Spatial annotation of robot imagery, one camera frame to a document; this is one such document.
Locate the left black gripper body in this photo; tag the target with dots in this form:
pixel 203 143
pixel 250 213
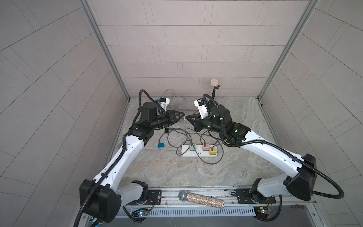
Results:
pixel 160 121

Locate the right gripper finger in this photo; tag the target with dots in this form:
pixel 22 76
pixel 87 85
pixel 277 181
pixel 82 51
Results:
pixel 193 116
pixel 194 122

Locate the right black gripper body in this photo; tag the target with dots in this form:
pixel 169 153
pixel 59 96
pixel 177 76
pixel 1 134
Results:
pixel 209 123

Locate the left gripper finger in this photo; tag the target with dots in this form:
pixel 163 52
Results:
pixel 174 112
pixel 175 118

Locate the green charger plug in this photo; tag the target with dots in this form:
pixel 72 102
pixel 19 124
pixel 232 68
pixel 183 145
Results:
pixel 192 147

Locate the pink charger plug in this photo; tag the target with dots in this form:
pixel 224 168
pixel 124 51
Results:
pixel 205 147

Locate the white power strip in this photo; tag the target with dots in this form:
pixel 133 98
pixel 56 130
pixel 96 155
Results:
pixel 186 153

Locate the yellow charger plug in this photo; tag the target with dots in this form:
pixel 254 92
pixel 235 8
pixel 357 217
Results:
pixel 213 151

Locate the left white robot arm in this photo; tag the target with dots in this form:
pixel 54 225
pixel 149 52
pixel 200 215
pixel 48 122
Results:
pixel 98 197

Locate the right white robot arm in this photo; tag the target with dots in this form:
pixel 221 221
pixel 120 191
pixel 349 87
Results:
pixel 299 172

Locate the beige microphone on stand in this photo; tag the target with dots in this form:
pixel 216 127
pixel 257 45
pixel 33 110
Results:
pixel 215 84

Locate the glitter handheld microphone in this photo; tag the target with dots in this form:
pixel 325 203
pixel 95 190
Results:
pixel 200 199

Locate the left circuit board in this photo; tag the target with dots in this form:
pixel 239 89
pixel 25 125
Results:
pixel 140 213

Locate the circuit board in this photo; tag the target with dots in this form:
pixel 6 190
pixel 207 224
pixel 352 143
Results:
pixel 140 213
pixel 262 212

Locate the right circuit board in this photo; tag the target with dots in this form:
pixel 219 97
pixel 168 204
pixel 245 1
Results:
pixel 262 212

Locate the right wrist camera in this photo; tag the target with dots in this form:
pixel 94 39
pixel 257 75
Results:
pixel 203 107

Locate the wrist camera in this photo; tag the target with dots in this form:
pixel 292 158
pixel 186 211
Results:
pixel 203 107
pixel 164 102

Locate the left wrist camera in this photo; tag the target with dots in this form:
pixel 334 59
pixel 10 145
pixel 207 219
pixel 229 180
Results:
pixel 164 102

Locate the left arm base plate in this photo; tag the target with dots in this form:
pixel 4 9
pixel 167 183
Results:
pixel 153 197

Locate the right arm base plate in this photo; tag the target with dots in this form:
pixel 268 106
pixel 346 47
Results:
pixel 245 196

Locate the aluminium rail frame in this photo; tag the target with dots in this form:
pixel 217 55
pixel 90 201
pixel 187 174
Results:
pixel 171 206

